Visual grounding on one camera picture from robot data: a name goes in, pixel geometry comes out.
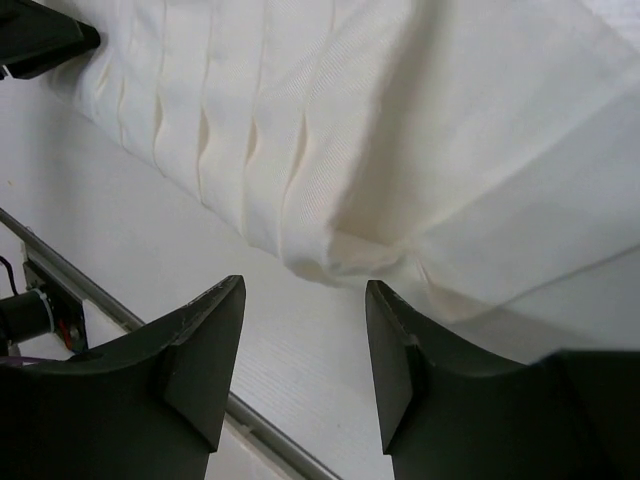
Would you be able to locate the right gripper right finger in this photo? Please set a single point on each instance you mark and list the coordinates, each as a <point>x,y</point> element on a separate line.
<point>449,409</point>

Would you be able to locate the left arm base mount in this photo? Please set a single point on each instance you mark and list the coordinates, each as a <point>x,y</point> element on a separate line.
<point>46,306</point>

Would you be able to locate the white pleated skirt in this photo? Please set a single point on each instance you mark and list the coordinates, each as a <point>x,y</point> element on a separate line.
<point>482,157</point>

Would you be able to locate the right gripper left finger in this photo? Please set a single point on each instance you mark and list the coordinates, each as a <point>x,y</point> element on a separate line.
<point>147,405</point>

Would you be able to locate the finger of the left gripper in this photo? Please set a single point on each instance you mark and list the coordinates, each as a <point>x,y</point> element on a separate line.
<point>36,39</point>

